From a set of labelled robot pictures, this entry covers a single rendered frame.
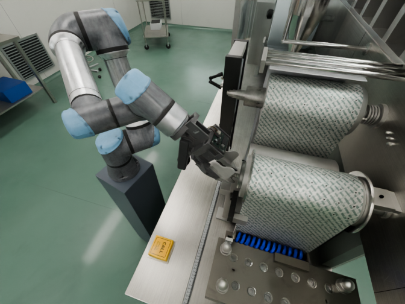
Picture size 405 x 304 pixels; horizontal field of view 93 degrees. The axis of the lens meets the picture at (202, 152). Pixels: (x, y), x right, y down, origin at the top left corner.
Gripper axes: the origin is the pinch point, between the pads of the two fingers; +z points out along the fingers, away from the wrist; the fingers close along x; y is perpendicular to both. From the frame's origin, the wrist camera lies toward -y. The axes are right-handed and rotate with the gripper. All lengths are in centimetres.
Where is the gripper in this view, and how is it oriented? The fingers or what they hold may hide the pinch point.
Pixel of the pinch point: (230, 174)
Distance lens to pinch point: 54.8
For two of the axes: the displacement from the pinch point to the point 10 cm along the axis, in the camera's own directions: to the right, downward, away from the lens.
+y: 6.2, -3.7, -6.9
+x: 2.9, -7.1, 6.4
